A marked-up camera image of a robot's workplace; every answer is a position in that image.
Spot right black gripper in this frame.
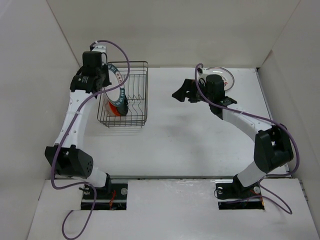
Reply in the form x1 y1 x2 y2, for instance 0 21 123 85
171 78 213 104

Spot white plate dark patterned rim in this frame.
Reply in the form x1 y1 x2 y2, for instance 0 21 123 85
102 63 130 117

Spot orange plate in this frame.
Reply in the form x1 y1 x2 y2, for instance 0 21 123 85
108 103 125 117

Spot white plate red characters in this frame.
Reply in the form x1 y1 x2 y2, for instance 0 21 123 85
206 67 235 91

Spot black plate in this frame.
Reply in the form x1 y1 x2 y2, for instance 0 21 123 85
119 109 129 117

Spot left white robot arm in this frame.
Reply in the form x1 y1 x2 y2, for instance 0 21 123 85
44 50 112 199

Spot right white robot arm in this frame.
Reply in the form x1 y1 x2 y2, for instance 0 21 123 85
172 74 294 199

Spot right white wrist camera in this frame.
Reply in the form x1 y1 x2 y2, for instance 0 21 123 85
196 67 209 87

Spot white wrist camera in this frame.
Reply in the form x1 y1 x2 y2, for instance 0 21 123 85
196 67 209 87
89 41 108 65

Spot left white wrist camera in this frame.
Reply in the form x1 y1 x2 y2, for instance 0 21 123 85
89 41 108 65

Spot grey wire dish rack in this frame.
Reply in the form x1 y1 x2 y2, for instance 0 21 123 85
96 61 148 128

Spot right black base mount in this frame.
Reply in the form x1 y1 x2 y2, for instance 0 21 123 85
214 182 265 210

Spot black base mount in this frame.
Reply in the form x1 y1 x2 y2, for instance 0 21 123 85
79 182 128 211
214 182 265 210

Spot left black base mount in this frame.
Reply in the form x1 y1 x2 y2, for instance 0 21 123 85
79 182 128 211

